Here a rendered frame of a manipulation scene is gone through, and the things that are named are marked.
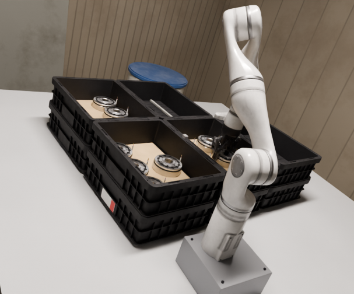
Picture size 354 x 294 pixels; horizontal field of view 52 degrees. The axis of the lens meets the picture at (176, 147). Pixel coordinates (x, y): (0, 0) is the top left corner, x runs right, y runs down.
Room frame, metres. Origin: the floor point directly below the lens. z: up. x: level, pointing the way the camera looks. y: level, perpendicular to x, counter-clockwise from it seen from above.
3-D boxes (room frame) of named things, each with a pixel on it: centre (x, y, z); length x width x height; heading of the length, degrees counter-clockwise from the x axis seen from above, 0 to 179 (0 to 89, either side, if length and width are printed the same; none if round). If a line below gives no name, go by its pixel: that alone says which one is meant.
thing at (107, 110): (1.41, 0.29, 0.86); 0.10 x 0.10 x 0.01
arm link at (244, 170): (0.83, -0.20, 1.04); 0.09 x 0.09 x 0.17; 28
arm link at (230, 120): (1.33, -0.17, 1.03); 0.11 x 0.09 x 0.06; 43
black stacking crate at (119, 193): (1.08, 0.06, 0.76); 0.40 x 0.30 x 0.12; 44
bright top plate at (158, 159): (1.13, 0.01, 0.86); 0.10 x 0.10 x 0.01
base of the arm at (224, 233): (0.84, -0.20, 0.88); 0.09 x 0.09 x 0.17; 42
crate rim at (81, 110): (1.37, 0.34, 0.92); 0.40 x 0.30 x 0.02; 44
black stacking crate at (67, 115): (1.37, 0.34, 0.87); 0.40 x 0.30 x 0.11; 44
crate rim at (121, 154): (1.08, 0.06, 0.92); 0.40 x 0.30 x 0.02; 44
